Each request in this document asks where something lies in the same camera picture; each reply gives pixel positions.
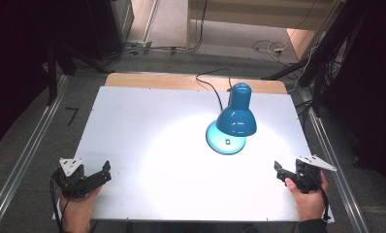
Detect aluminium rail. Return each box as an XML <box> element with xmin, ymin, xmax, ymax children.
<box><xmin>298</xmin><ymin>86</ymin><xmax>371</xmax><ymax>233</ymax></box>
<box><xmin>0</xmin><ymin>75</ymin><xmax>70</xmax><ymax>233</ymax></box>

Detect blue desk lamp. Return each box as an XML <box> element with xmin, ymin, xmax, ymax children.
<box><xmin>205</xmin><ymin>82</ymin><xmax>258</xmax><ymax>156</ymax></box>

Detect black metal stand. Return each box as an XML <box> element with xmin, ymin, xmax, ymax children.
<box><xmin>46</xmin><ymin>45</ymin><xmax>59</xmax><ymax>107</ymax></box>
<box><xmin>262</xmin><ymin>0</ymin><xmax>370</xmax><ymax>113</ymax></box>

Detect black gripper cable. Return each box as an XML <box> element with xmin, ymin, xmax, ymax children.
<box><xmin>49</xmin><ymin>170</ymin><xmax>66</xmax><ymax>233</ymax></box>
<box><xmin>310</xmin><ymin>179</ymin><xmax>332</xmax><ymax>221</ymax></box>

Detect person's left hand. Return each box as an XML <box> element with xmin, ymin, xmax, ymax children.
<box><xmin>58</xmin><ymin>186</ymin><xmax>102</xmax><ymax>233</ymax></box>

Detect person's right hand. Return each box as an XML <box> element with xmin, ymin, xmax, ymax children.
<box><xmin>284</xmin><ymin>171</ymin><xmax>330</xmax><ymax>223</ymax></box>

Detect black floor cable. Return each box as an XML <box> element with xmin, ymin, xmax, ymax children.
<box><xmin>102</xmin><ymin>0</ymin><xmax>209</xmax><ymax>66</ymax></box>

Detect white floor cable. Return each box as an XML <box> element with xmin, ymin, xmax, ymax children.
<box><xmin>251</xmin><ymin>39</ymin><xmax>291</xmax><ymax>63</ymax></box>

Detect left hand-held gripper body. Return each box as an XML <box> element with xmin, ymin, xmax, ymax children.
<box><xmin>53</xmin><ymin>157</ymin><xmax>100</xmax><ymax>199</ymax></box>

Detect grey power strip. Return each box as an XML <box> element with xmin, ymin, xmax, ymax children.
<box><xmin>125</xmin><ymin>40</ymin><xmax>154</xmax><ymax>50</ymax></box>

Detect black lamp cable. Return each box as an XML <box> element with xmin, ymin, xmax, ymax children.
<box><xmin>195</xmin><ymin>67</ymin><xmax>234</xmax><ymax>112</ymax></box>

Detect person's dark pants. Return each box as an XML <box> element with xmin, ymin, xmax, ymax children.
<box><xmin>125</xmin><ymin>221</ymin><xmax>258</xmax><ymax>233</ymax></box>

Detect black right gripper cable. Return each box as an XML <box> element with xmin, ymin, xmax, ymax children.
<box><xmin>310</xmin><ymin>179</ymin><xmax>332</xmax><ymax>221</ymax></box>

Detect wooden board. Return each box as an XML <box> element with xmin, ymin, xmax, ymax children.
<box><xmin>104</xmin><ymin>72</ymin><xmax>288</xmax><ymax>95</ymax></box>

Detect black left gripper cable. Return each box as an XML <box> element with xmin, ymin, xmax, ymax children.
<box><xmin>49</xmin><ymin>170</ymin><xmax>66</xmax><ymax>233</ymax></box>

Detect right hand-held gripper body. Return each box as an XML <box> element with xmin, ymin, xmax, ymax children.
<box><xmin>292</xmin><ymin>154</ymin><xmax>338</xmax><ymax>195</ymax></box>

